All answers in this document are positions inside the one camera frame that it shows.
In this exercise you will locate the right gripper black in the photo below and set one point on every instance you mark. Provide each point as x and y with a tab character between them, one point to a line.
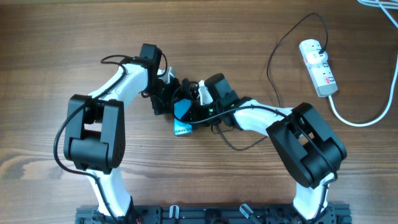
196	109

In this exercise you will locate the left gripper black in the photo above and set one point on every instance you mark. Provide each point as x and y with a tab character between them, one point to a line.
157	104

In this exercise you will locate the blue Galaxy smartphone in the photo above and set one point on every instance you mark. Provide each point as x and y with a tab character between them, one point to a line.
180	108

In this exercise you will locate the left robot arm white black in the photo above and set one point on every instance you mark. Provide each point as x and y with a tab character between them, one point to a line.
94	129

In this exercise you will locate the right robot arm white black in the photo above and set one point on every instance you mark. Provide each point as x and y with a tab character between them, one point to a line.
309	149

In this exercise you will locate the white charger plug adapter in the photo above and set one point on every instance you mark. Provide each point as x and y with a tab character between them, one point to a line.
314	57

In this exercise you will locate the white power strip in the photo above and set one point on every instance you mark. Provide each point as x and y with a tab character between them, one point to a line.
320	74

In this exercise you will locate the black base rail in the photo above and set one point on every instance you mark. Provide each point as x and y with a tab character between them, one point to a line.
274	213

